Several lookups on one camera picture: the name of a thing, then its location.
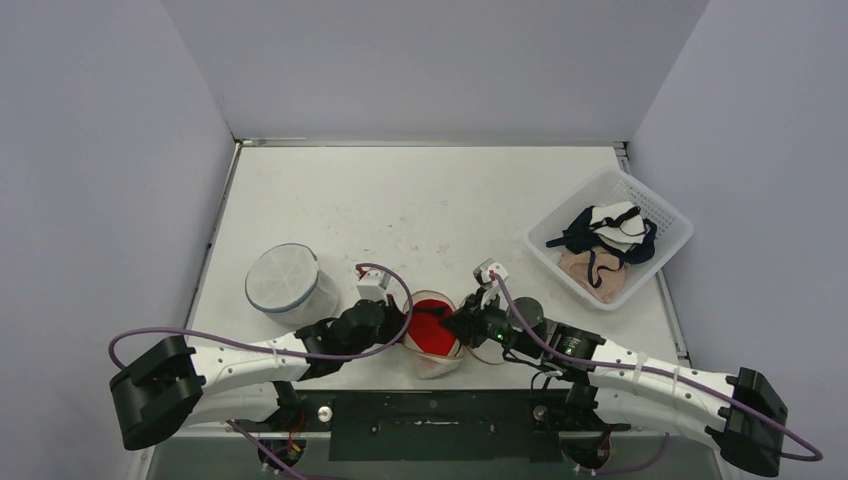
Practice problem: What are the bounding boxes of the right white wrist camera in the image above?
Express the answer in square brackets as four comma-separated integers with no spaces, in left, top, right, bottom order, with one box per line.
[472,258,509,290]

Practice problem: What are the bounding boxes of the beige bra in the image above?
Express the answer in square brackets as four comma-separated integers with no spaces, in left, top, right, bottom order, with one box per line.
[557,247,630,304]

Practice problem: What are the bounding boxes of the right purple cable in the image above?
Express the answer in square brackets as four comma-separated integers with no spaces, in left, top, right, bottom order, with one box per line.
[490,272,824,463]

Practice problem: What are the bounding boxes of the navy blue bra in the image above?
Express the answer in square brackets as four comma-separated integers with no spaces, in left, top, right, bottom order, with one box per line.
[545,205,658,265]

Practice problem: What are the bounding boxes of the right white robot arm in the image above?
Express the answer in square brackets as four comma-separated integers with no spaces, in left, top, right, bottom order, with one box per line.
[439,295,788,477]

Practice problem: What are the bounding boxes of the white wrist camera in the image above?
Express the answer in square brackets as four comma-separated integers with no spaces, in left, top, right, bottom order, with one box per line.
[356,268,391,302]
[472,258,509,290]

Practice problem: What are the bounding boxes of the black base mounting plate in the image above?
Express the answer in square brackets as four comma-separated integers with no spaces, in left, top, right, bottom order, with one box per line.
[244,389,628,462]

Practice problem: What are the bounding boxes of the blue-trim mesh laundry bag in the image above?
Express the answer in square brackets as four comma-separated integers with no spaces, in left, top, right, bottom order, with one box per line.
[244,243,339,328]

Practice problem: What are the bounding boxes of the white bra black straps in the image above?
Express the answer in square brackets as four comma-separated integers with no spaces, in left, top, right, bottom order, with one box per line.
[589,201,649,254]

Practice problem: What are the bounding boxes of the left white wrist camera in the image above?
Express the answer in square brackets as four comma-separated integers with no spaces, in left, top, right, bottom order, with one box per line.
[356,268,391,302]

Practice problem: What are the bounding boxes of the white plastic basket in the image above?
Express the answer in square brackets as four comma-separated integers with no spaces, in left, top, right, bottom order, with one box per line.
[525,168,694,311]

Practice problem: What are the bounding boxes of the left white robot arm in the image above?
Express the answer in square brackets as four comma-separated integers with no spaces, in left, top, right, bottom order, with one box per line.
[109,298,411,451]

